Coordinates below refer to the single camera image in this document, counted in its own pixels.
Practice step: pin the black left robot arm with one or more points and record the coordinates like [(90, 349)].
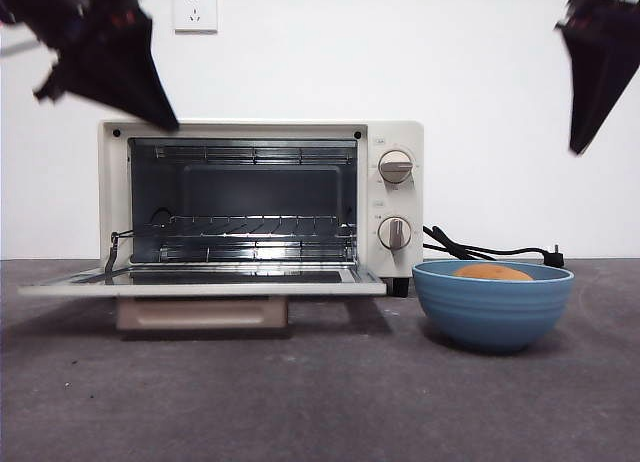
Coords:
[(50, 12)]

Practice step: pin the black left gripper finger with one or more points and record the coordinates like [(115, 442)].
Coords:
[(140, 57), (110, 87)]

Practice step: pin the white wall socket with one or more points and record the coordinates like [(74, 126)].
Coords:
[(195, 12)]

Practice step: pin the cream toaster oven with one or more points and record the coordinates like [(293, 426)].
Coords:
[(395, 202)]

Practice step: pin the blue ribbed bowl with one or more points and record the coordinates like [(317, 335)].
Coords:
[(495, 312)]

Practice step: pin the brown potato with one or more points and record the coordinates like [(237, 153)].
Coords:
[(492, 273)]

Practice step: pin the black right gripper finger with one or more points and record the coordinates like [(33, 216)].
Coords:
[(617, 77), (582, 82)]

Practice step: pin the beige oven knob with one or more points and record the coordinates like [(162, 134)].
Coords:
[(396, 168), (395, 233)]

